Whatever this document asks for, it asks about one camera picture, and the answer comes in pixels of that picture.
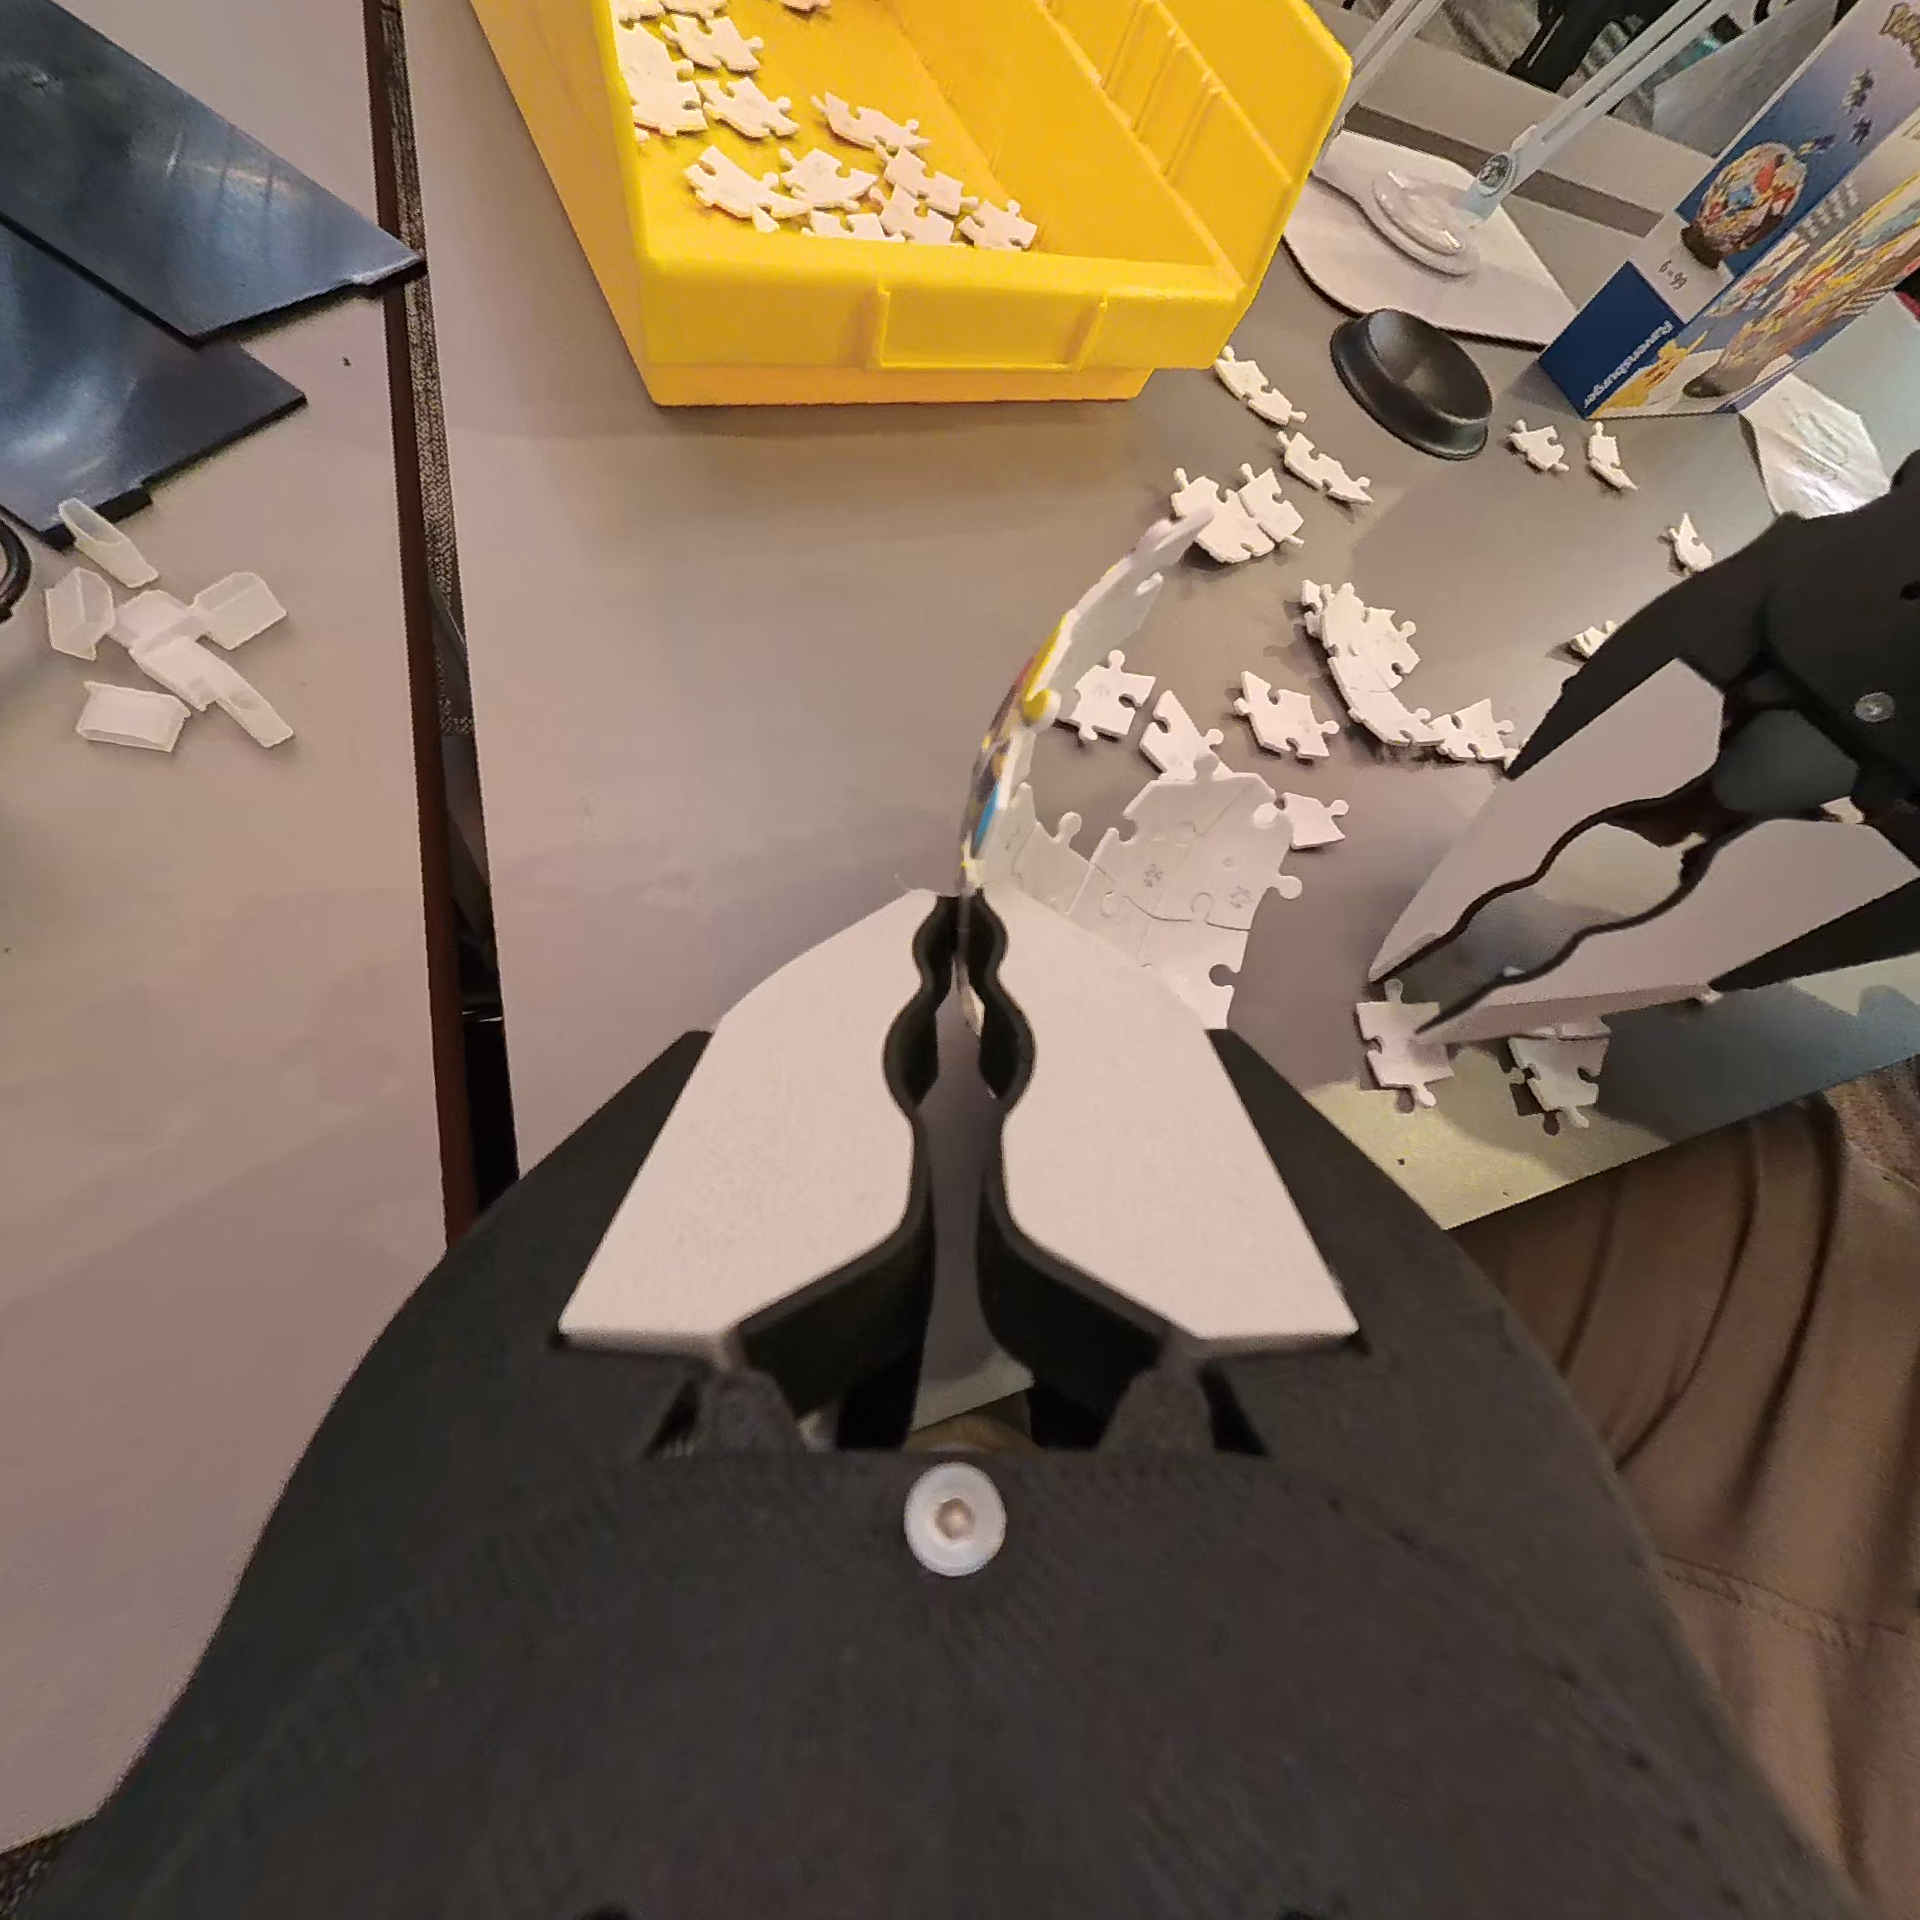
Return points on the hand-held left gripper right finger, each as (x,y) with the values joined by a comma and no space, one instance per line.
(1155,1184)

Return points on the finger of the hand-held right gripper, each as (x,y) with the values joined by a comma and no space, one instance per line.
(1561,797)
(1651,916)

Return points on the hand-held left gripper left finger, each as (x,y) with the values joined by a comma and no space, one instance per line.
(750,1170)

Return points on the white jigsaw piece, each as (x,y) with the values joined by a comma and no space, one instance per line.
(1398,1058)
(1313,821)

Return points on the partly built puzzle ball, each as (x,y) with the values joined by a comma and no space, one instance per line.
(1202,855)

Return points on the blue puzzle box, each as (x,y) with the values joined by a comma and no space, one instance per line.
(1756,210)

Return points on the scattered white puzzle pieces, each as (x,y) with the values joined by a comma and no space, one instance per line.
(1238,518)

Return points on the heap of binned puzzle pieces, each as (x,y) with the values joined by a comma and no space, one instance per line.
(729,182)

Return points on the white paper leaflet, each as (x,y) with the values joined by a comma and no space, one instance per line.
(1822,436)

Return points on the joined white jigsaw strip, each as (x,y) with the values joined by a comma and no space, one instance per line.
(1389,682)

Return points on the person's beige trousers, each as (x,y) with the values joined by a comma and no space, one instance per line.
(1724,1349)

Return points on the black round base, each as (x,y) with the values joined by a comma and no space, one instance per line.
(1411,376)

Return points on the clear plastic display stand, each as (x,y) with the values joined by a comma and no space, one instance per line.
(1419,210)

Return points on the heap of clear plastic caps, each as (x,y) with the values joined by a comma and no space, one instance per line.
(172,661)

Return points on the yellow plastic bin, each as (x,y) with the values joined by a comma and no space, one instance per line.
(932,324)

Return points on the dark plastic panel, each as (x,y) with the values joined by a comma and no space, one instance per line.
(121,405)
(165,165)

